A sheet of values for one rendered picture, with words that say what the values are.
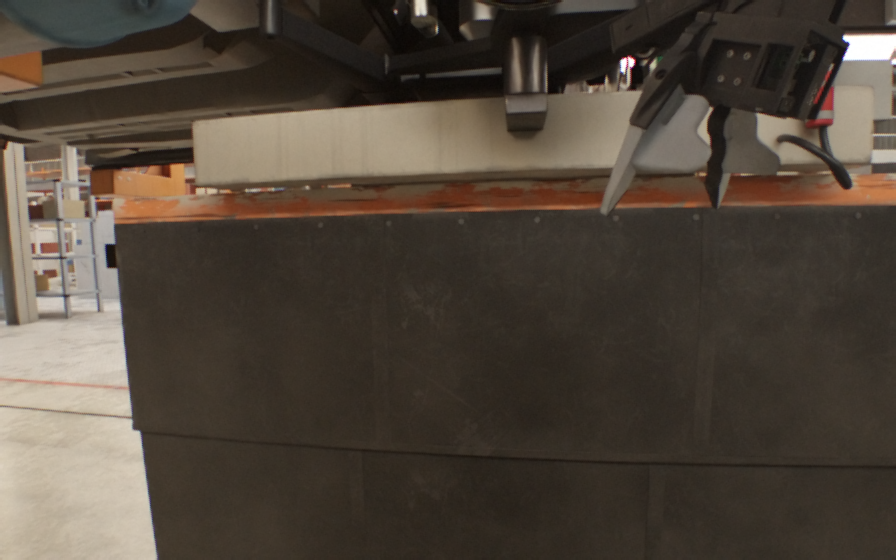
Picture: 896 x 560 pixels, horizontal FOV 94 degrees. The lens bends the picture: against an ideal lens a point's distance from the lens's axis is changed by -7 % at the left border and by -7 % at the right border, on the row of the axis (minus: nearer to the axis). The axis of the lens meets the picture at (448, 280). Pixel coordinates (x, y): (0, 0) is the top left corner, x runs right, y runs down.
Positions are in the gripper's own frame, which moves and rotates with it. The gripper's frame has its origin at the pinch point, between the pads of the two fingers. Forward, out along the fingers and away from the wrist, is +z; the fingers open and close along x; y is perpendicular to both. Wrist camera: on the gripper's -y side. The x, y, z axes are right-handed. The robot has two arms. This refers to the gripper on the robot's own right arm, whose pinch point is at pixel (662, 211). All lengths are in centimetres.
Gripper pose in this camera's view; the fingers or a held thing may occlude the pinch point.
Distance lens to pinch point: 41.8
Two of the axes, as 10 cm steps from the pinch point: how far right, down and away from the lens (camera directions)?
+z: -1.6, 8.7, 4.6
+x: 8.5, -1.2, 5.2
